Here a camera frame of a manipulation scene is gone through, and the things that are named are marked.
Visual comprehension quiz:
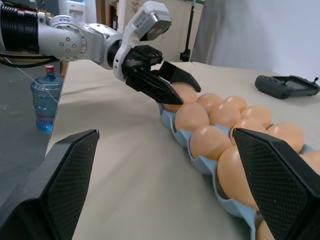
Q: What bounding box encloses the black clamp stand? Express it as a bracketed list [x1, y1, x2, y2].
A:
[179, 0, 196, 62]

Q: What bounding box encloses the light blue egg tray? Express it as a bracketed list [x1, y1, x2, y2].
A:
[157, 101, 320, 240]

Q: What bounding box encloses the blue water jug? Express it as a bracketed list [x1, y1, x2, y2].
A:
[30, 64, 65, 133]

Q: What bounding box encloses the white water dispenser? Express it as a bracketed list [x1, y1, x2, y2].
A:
[65, 0, 98, 25]

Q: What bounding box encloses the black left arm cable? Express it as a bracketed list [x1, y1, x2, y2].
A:
[0, 51, 61, 69]

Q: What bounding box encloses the black handheld controller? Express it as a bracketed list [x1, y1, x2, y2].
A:
[254, 74, 320, 100]

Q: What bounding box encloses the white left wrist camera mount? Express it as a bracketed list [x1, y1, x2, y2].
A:
[112, 0, 173, 82]

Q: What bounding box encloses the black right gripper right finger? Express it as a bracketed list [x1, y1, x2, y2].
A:
[232, 127, 320, 240]

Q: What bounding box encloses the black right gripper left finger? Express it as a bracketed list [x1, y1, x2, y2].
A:
[0, 129, 100, 240]

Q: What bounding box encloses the brown egg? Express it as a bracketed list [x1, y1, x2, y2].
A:
[229, 117, 269, 135]
[190, 124, 233, 161]
[221, 95, 248, 114]
[216, 145, 260, 211]
[240, 105, 272, 128]
[208, 101, 242, 126]
[171, 82, 201, 105]
[174, 102, 210, 132]
[265, 122, 306, 154]
[254, 211, 276, 240]
[196, 93, 224, 111]
[162, 102, 181, 113]

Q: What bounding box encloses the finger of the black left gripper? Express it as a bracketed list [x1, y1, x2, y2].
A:
[157, 61, 202, 93]
[125, 70, 185, 106]

